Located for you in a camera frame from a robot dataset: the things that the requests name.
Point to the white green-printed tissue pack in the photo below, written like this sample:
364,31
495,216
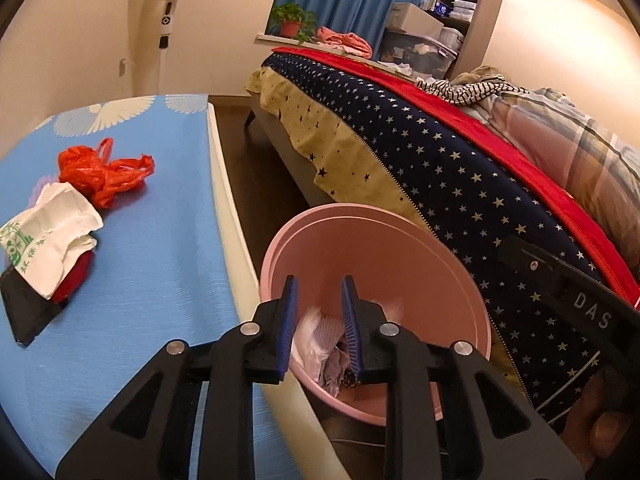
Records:
50,240

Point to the clear storage bin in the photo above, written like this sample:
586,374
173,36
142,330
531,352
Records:
415,55

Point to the black packet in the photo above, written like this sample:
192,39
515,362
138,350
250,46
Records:
25,310

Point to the yellow star bed sheet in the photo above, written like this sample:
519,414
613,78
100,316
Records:
320,145

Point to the cloths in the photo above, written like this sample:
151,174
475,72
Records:
310,345

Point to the white lidded box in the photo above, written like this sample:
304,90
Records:
451,37

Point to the potted green plant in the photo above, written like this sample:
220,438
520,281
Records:
292,27

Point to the pink plastic bin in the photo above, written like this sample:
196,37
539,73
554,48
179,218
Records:
350,240

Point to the white standing fan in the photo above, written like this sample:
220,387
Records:
167,15

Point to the red blanket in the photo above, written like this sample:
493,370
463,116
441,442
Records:
595,245

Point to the striped garment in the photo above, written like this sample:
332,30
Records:
450,91

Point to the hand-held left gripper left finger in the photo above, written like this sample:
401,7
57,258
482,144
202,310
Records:
287,330

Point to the table with blue cloth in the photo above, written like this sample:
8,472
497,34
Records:
165,210

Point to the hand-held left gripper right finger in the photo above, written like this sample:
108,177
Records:
350,330

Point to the blue white packet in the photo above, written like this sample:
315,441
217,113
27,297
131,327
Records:
437,7

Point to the wooden bookshelf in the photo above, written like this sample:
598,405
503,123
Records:
477,10

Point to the pink clothes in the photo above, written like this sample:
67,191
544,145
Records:
350,40

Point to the red packet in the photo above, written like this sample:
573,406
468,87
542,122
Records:
75,280

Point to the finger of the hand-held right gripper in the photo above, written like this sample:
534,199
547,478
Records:
525,260

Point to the red plastic bag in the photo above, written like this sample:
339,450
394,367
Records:
80,165

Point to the stack of white boxes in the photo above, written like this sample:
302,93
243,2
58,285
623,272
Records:
462,10

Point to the bed with red blanket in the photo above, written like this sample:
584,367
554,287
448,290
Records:
450,170

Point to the plaid quilt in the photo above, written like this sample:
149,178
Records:
575,145

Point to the white foam net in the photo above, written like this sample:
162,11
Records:
330,325

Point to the grey bed frame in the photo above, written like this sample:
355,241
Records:
285,145

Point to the white clothes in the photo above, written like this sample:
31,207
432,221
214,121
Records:
405,68

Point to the person's right hand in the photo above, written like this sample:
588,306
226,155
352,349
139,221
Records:
595,410

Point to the white paper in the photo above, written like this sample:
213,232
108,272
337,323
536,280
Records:
332,365

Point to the grey cardboard box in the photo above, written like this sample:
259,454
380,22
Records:
415,17

